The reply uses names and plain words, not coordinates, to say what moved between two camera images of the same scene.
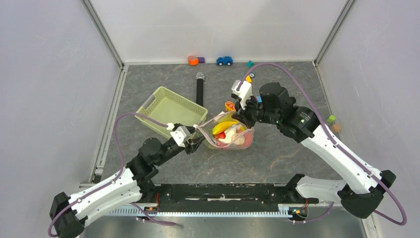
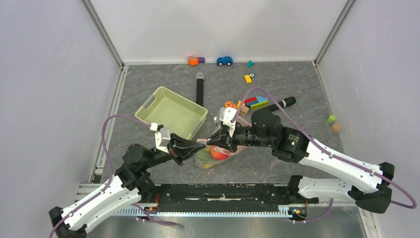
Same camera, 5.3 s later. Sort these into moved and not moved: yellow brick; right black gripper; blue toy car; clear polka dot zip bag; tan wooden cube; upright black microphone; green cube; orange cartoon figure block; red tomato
Moved: red tomato; clear polka dot zip bag; right black gripper
Not moved: upright black microphone; orange cartoon figure block; tan wooden cube; blue toy car; green cube; yellow brick
